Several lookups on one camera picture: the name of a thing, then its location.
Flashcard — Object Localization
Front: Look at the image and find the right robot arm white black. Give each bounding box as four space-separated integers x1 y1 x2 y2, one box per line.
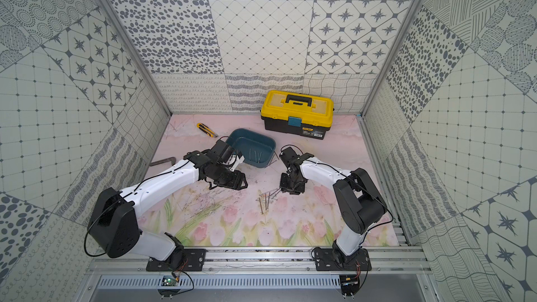
279 145 389 264

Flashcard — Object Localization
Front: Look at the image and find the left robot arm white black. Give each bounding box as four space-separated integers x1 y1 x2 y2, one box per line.
86 140 248 268

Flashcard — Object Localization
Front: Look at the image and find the teal plastic storage box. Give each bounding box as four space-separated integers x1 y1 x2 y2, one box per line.
226 128 276 169

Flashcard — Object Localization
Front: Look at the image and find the yellow utility knife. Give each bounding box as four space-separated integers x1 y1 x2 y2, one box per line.
197 123 218 138

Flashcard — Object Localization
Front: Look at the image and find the dark metal hex key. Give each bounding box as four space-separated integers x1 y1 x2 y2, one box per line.
149 157 177 167

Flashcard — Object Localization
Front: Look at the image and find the yellow black toolbox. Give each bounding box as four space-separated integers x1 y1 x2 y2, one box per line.
261 90 334 140

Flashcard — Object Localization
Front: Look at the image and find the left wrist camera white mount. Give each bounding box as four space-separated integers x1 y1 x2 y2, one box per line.
230 155 245 171

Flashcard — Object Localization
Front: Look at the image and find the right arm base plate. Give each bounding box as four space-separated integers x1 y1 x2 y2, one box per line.
311 247 372 271

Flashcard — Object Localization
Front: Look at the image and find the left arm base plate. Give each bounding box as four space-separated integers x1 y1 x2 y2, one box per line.
145 248 207 272

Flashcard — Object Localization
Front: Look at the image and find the aluminium mounting rail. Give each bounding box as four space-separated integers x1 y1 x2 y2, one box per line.
86 246 432 275

